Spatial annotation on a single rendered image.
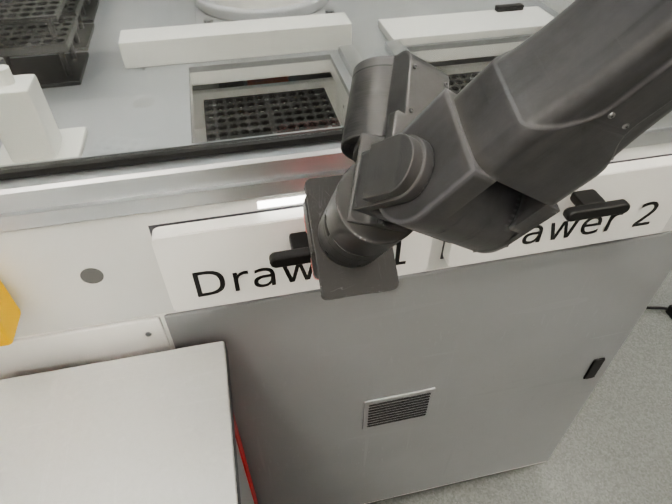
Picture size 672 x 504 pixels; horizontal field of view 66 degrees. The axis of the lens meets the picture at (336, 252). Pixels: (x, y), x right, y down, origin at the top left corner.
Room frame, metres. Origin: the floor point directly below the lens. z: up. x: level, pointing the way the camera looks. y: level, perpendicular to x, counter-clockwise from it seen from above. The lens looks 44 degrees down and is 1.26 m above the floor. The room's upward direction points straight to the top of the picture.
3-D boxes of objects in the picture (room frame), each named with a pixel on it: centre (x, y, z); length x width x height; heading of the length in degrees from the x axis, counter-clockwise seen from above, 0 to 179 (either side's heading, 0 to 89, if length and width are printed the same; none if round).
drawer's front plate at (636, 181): (0.47, -0.27, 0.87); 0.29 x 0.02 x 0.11; 103
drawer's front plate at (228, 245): (0.40, 0.04, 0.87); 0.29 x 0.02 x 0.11; 103
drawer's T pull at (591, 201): (0.44, -0.28, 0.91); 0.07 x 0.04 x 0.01; 103
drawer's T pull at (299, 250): (0.37, 0.03, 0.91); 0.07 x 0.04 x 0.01; 103
